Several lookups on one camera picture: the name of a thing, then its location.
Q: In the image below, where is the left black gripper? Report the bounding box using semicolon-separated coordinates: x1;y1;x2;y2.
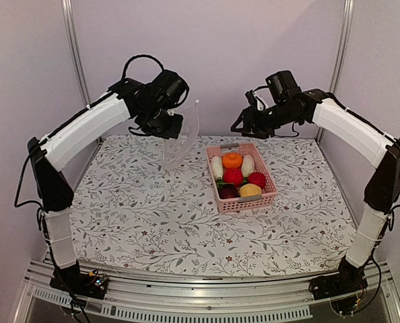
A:
140;101;184;139

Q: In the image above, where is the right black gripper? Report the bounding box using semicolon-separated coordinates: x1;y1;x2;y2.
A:
230;100;300;139

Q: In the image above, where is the clear zip top bag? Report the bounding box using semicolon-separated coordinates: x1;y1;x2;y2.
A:
162;99;200;171

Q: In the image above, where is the yellow lemon toy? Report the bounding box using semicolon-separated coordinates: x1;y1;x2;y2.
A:
239;183;262;197

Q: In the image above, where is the pink perforated plastic basket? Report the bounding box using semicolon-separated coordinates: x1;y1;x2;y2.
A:
206;143;277;213

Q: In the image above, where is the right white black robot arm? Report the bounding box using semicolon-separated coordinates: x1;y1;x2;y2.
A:
230;70;400;293

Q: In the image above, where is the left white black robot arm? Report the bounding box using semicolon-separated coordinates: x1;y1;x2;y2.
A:
23;54;190;292

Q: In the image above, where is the orange tangerine toy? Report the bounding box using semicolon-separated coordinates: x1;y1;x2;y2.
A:
222;153;243;169

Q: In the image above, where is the white radish toy left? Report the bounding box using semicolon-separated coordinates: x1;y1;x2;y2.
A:
210;155;224;180

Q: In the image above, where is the red apple toy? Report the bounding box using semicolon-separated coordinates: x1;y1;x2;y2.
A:
248;172;266;189

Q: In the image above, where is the floral patterned table mat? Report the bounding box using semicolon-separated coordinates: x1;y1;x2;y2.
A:
71;136;356;277

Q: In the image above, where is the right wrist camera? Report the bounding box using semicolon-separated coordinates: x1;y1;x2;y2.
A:
245;90;267;111

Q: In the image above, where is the right aluminium vertical post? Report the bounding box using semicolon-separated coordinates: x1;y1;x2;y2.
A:
316;0;355;141

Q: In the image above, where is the aluminium vertical post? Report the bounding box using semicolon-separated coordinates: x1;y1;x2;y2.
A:
316;0;355;141
61;0;90;105

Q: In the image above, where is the left aluminium vertical post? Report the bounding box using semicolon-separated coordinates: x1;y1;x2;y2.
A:
61;0;90;105

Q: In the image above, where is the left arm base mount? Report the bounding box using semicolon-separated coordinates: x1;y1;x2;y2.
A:
50;266;109;299

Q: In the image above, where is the aluminium front rail frame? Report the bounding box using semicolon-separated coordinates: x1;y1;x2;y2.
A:
14;259;400;322

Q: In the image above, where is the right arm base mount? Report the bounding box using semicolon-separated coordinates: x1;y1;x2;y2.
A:
308;273;368;316

